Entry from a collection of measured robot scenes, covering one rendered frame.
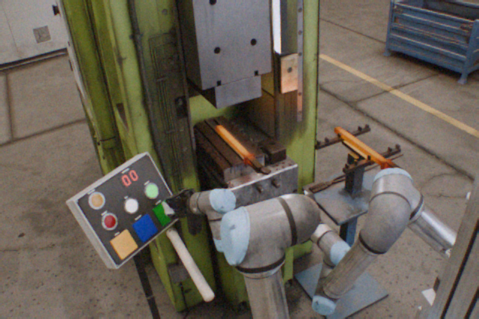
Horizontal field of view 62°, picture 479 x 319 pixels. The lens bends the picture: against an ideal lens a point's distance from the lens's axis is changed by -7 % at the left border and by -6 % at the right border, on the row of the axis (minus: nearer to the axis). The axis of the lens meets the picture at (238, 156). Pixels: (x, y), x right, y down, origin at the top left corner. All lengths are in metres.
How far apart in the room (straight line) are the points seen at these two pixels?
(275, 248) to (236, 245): 0.09
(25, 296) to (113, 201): 1.57
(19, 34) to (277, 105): 5.30
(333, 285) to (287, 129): 0.95
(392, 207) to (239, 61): 0.80
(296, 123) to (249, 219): 1.24
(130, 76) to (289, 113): 0.79
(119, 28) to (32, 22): 5.25
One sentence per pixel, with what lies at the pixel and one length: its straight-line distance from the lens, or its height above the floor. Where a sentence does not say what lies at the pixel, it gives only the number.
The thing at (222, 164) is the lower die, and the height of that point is 0.98.
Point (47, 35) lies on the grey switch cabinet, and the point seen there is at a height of 0.35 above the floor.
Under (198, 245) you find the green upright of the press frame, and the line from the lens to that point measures 2.21.
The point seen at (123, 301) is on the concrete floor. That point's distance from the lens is 2.67.
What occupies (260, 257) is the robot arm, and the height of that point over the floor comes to 1.36.
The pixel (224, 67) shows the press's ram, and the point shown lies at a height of 1.43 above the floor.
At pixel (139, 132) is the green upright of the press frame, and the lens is 1.73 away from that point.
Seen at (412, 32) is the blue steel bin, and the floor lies 0.40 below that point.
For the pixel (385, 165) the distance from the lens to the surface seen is 1.83.
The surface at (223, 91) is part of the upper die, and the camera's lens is 1.63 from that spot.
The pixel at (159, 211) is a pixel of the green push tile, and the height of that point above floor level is 1.03.
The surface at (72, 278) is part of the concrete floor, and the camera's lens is 2.91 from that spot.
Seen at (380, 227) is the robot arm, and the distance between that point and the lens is 1.16.
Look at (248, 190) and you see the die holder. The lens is 1.85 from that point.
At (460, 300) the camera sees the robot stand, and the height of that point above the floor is 1.43.
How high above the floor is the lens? 2.03
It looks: 34 degrees down
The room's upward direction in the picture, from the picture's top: 4 degrees counter-clockwise
